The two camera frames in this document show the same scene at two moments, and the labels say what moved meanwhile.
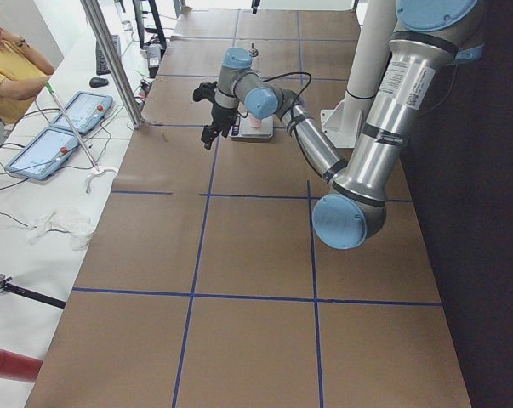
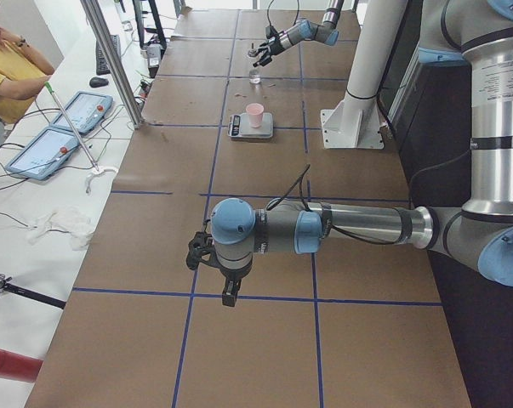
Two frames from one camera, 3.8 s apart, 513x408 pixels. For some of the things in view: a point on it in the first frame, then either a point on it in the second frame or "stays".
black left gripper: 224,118 -> 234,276
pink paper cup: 254,121 stays
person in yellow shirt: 14,71 stays
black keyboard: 101,66 stays
